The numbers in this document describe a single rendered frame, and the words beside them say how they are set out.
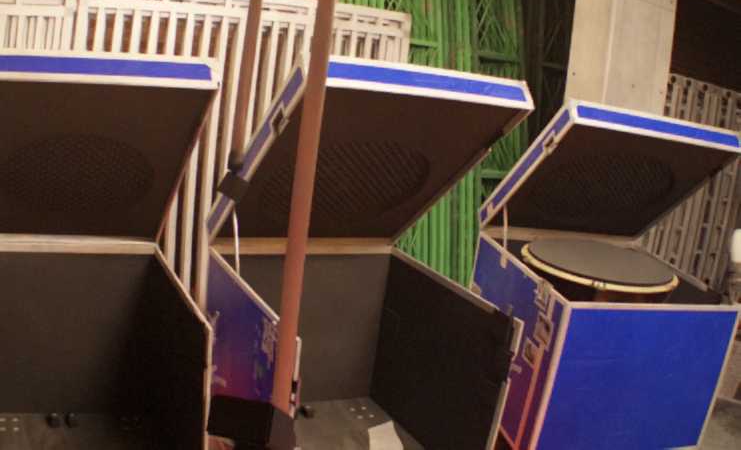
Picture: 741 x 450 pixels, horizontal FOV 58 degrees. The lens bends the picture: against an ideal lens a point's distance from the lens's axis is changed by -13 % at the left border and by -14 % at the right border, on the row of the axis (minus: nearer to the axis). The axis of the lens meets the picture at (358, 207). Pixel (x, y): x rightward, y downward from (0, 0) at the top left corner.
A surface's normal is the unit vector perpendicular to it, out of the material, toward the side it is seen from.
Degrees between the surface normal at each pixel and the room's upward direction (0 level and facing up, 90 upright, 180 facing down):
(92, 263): 90
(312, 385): 90
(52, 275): 90
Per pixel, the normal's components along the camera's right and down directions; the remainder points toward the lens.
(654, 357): 0.17, 0.23
